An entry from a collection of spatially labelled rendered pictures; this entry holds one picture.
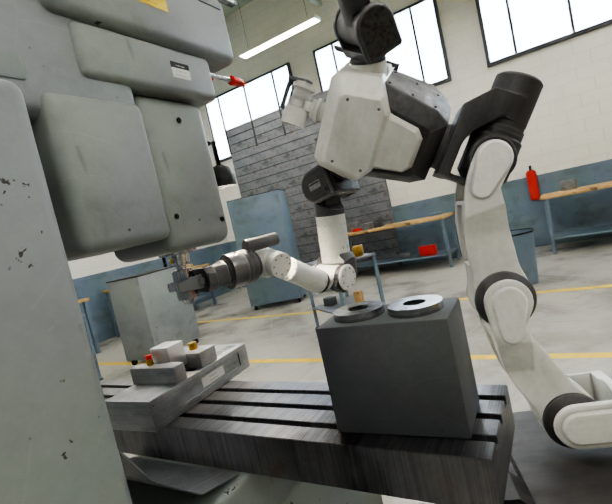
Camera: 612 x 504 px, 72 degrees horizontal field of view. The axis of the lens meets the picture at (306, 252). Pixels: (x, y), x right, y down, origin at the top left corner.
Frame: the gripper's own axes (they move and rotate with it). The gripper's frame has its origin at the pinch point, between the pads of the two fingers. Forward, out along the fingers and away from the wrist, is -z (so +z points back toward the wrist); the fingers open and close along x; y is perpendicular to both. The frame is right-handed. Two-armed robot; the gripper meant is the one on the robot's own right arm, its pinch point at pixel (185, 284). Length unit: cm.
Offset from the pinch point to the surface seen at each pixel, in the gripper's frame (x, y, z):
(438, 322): 56, 11, 14
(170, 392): -0.8, 22.3, -9.2
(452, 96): -325, -158, 680
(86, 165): 20.1, -24.8, -18.4
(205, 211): 8.8, -14.9, 5.1
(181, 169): 10.3, -24.2, 1.5
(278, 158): -678, -151, 535
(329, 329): 40.0, 10.3, 6.7
